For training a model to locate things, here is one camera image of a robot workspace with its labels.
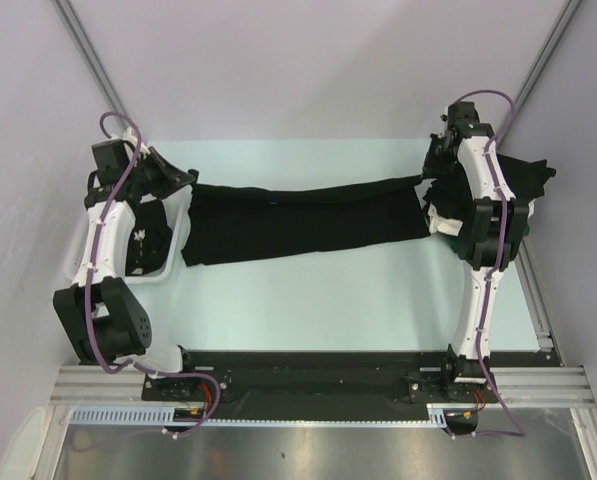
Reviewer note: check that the white plastic laundry basket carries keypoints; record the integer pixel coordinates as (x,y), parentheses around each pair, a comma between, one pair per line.
(118,224)

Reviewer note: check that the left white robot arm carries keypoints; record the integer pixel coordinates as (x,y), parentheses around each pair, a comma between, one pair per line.
(105,321)

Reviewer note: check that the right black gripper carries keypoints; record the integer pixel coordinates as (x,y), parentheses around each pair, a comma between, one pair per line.
(430,160)

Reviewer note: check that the green folded t-shirt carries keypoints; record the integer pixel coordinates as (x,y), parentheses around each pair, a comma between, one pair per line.
(453,241)

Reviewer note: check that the left aluminium frame post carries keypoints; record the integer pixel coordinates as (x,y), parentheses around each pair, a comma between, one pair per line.
(89,55)

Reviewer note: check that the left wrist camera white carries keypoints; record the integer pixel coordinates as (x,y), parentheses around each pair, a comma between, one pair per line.
(134,137)

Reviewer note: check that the black printed t-shirt in basket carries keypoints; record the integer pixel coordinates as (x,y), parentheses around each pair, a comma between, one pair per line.
(150,239)

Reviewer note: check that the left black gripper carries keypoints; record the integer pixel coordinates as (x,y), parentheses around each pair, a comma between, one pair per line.
(171,177)

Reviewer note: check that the white folded t-shirt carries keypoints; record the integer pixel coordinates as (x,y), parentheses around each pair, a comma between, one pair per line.
(451,223)

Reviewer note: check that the aluminium frame post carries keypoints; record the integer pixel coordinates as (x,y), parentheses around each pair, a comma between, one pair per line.
(89,55)
(533,35)

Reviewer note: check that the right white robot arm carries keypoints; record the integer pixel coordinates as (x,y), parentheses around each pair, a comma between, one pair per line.
(487,241)

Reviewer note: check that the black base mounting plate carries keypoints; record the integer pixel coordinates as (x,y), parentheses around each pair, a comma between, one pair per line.
(325,387)

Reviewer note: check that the right aluminium frame post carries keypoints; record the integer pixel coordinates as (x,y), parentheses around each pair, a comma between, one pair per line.
(533,35)

